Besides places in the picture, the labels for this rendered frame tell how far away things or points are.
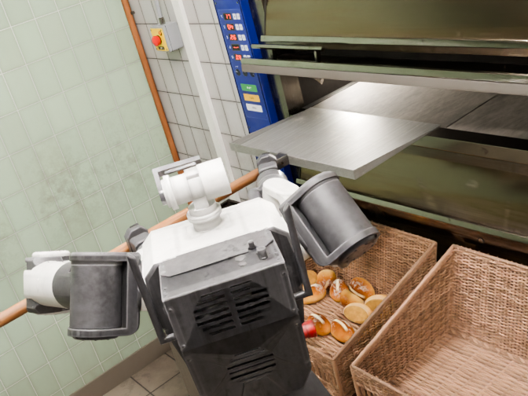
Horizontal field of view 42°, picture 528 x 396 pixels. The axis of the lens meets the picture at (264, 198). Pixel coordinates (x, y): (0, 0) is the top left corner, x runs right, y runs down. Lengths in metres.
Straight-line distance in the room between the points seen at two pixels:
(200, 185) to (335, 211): 0.24
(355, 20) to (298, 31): 0.24
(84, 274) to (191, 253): 0.19
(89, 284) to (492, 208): 1.14
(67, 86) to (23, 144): 0.29
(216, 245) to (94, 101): 1.89
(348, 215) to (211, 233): 0.24
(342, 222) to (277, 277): 0.19
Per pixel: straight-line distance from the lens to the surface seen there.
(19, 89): 2.86
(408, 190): 2.11
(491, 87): 1.60
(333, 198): 1.22
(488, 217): 1.96
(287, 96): 2.37
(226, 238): 1.17
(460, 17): 1.77
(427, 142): 1.99
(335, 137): 2.09
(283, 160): 1.96
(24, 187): 2.92
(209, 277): 1.08
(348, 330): 2.18
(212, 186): 1.18
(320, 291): 2.39
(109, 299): 1.22
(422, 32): 1.84
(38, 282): 1.39
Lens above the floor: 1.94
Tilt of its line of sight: 25 degrees down
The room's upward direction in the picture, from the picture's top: 15 degrees counter-clockwise
